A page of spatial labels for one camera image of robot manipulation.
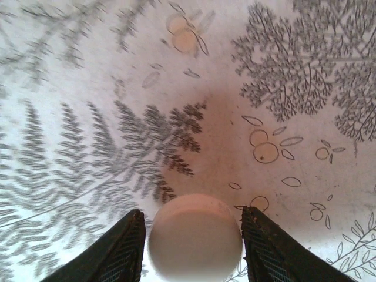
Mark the floral patterned tablecloth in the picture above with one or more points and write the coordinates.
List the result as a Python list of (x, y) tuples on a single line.
[(88, 102)]

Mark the plain white bottle cap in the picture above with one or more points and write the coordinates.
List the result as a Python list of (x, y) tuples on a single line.
[(195, 238)]

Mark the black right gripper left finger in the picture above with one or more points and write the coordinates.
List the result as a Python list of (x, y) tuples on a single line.
[(117, 252)]

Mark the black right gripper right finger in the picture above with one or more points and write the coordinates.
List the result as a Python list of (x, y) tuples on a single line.
[(273, 252)]

